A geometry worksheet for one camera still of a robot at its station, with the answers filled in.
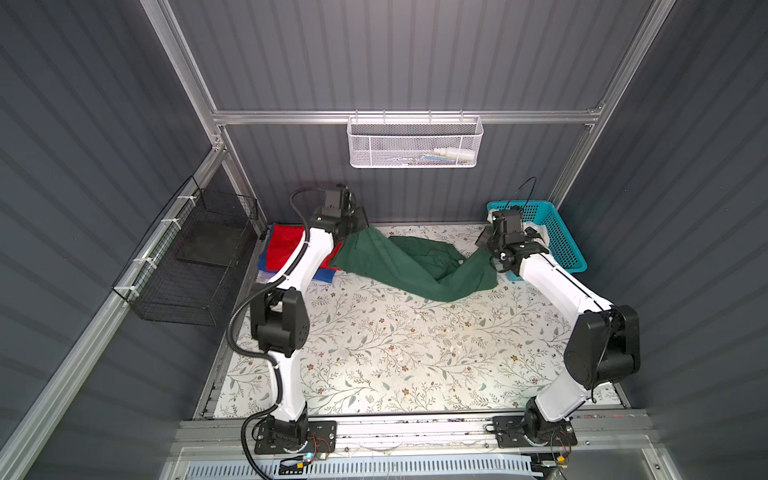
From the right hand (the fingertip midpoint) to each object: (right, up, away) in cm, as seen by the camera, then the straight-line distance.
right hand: (490, 236), depth 90 cm
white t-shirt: (+28, +3, +25) cm, 38 cm away
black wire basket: (-81, -10, -18) cm, 83 cm away
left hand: (-39, +6, +3) cm, 39 cm away
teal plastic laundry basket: (+31, -5, +15) cm, 35 cm away
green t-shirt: (-23, -10, +7) cm, 26 cm away
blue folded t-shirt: (-54, -13, +15) cm, 58 cm away
